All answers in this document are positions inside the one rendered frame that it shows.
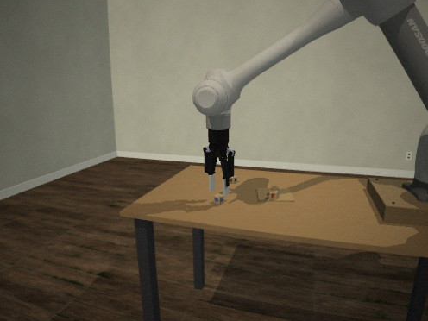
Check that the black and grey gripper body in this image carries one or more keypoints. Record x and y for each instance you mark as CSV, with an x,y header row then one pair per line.
x,y
219,139

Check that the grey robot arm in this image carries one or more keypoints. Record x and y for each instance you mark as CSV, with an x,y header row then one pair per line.
x,y
400,22

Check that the tan square mat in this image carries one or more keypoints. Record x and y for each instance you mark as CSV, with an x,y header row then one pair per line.
x,y
283,196

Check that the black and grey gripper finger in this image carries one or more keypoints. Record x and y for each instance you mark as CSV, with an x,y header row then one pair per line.
x,y
210,163
227,165

